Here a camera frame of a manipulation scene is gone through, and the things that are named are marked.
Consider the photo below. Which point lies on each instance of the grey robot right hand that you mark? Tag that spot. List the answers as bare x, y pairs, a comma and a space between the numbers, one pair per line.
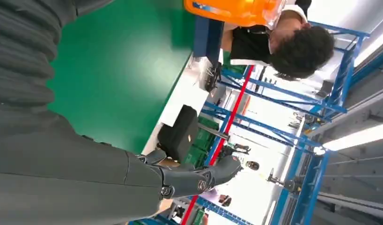
70, 180

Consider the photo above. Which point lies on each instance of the cardboard box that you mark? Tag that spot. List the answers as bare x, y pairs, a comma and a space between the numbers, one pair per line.
171, 162

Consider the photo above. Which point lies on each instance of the green table mat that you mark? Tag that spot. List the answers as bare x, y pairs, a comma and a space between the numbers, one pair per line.
117, 77

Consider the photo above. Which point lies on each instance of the black carrying case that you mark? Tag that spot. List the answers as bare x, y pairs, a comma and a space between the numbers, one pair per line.
179, 133

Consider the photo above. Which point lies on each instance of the green crate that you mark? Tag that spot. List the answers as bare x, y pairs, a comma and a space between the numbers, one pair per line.
199, 139

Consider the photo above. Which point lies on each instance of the white table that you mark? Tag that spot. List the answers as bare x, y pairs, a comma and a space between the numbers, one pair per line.
185, 96

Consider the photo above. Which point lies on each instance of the red pole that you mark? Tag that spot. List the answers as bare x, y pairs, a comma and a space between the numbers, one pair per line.
232, 115

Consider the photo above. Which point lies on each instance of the black remote controller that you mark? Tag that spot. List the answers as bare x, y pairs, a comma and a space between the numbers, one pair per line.
212, 77

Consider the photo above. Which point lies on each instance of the person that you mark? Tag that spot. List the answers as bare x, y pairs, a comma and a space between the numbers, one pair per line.
250, 43

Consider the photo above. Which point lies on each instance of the long ceiling light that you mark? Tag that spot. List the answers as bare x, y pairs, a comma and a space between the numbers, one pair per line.
373, 46
356, 138

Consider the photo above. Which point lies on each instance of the blue metal rack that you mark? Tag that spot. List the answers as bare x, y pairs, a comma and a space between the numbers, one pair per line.
342, 77

